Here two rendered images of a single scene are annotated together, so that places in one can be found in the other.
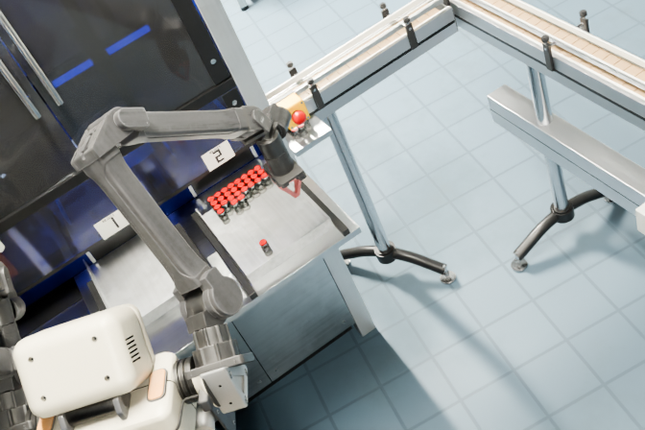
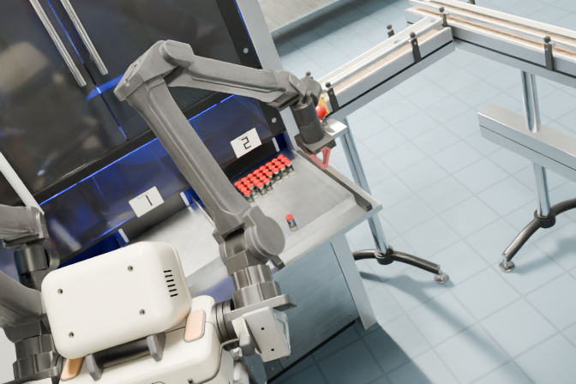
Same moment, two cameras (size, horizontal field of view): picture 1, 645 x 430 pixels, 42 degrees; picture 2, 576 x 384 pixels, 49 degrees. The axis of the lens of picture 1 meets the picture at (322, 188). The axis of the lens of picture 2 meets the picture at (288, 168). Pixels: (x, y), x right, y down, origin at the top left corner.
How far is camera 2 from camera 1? 0.51 m
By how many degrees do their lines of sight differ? 8
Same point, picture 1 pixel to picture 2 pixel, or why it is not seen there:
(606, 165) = not seen: outside the picture
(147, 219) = (189, 150)
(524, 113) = (513, 124)
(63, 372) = (94, 306)
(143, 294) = not seen: hidden behind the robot
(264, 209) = (287, 192)
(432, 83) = (414, 123)
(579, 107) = not seen: hidden behind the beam
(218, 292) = (261, 230)
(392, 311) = (391, 308)
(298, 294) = (310, 284)
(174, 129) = (217, 75)
